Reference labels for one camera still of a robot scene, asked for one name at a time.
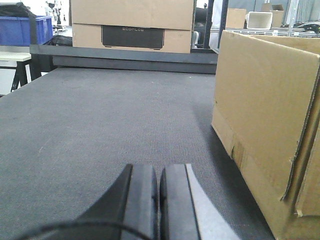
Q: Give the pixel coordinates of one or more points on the blue crate background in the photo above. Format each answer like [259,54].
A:
[15,31]

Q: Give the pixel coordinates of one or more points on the white plastic bin background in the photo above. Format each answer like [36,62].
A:
[256,20]

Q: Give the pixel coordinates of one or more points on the printed brown cardboard box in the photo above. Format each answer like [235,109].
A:
[138,25]

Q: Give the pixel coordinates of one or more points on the small cardboard box background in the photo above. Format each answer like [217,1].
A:
[235,18]

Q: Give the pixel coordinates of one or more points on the dark conveyor side frame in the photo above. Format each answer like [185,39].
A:
[196,62]

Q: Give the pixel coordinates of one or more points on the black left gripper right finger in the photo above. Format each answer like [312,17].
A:
[187,213]

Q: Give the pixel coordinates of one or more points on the grey conveyor belt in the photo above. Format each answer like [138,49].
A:
[66,136]

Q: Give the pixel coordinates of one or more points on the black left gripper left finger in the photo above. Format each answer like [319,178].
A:
[131,200]

